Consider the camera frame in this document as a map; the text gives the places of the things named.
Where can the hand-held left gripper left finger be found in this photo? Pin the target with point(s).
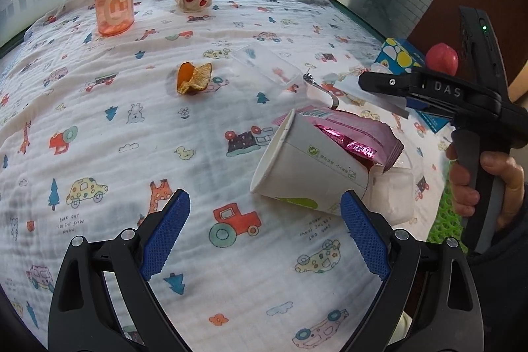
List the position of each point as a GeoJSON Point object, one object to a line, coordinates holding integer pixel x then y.
{"type": "Point", "coordinates": [165, 236]}

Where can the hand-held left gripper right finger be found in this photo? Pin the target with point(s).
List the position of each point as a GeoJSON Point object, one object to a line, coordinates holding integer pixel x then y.
{"type": "Point", "coordinates": [365, 236]}

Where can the orange peel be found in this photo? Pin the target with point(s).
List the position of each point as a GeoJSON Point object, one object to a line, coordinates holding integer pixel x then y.
{"type": "Point", "coordinates": [194, 77]}

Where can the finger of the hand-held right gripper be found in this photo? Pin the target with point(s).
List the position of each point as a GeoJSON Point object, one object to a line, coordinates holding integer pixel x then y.
{"type": "Point", "coordinates": [383, 80]}
{"type": "Point", "coordinates": [417, 103]}

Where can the person's right hand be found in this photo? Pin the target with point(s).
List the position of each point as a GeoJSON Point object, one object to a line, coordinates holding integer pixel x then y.
{"type": "Point", "coordinates": [505, 170]}

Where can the red apple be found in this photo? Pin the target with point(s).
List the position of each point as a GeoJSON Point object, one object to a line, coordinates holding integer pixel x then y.
{"type": "Point", "coordinates": [442, 59]}

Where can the person's right forearm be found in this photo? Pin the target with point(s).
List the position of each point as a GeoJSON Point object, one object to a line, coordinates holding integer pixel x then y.
{"type": "Point", "coordinates": [503, 294]}

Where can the white paper cup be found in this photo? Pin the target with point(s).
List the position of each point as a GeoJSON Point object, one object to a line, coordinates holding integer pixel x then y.
{"type": "Point", "coordinates": [297, 166]}

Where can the printed blanket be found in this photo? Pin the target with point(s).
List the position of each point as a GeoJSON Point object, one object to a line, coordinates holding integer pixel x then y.
{"type": "Point", "coordinates": [123, 154]}

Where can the small clear plastic container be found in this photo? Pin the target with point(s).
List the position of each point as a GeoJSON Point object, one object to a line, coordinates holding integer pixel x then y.
{"type": "Point", "coordinates": [392, 195]}

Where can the green plastic basket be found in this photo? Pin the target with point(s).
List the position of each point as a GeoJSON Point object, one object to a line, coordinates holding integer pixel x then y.
{"type": "Point", "coordinates": [443, 220]}

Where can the blue spotted cardboard box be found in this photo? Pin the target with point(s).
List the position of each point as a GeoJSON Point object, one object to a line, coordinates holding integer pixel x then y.
{"type": "Point", "coordinates": [398, 55]}

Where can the pink snack wrapper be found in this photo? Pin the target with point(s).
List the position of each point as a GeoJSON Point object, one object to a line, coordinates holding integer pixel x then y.
{"type": "Point", "coordinates": [363, 133]}

